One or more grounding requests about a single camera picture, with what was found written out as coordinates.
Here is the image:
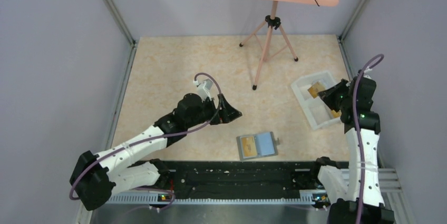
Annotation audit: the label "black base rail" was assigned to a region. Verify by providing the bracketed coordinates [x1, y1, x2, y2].
[85, 159, 329, 210]

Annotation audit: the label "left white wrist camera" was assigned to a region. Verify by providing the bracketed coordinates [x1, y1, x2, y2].
[193, 79, 213, 101]

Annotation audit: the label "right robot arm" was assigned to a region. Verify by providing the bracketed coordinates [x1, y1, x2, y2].
[309, 76, 395, 223]

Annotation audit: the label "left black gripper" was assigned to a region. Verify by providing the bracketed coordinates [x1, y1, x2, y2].
[186, 93, 241, 128]

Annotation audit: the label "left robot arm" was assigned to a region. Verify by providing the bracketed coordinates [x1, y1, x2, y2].
[69, 93, 242, 211]

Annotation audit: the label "grey card holder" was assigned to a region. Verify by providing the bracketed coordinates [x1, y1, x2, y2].
[236, 131, 280, 161]

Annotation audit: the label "white divided plastic tray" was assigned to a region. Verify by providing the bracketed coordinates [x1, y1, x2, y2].
[291, 71, 341, 130]

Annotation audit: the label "gold cards in tray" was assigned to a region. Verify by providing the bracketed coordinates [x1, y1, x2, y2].
[331, 110, 342, 118]

